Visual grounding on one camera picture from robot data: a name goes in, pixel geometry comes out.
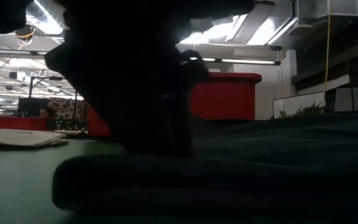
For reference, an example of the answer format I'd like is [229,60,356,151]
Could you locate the white board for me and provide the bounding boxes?
[272,91,326,119]

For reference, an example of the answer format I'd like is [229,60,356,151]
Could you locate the green table mat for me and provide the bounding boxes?
[0,138,127,224]

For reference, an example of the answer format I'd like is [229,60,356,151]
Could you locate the long light bar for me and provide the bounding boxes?
[0,49,282,67]

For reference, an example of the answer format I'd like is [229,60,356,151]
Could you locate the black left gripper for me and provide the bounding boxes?
[44,40,210,158]

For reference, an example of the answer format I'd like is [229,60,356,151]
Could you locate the red partition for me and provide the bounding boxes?
[0,114,51,131]

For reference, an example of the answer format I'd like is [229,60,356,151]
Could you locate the small artificial potted plant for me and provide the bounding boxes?
[278,101,326,119]

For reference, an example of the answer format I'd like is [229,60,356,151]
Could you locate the cream canvas tote bag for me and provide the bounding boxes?
[0,128,70,151]

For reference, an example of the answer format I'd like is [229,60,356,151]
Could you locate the red plastic laundry bin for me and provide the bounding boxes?
[87,72,263,138]

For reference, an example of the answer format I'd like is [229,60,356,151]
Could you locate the dark blue denim jeans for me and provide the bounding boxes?
[52,112,358,224]

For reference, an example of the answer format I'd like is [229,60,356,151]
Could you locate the black monitor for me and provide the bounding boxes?
[17,97,51,117]

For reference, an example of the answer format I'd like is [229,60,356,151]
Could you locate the grey storage boxes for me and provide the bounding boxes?
[334,86,358,113]

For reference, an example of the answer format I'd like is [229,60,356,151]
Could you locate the floral patterned panel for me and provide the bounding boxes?
[48,97,90,131]

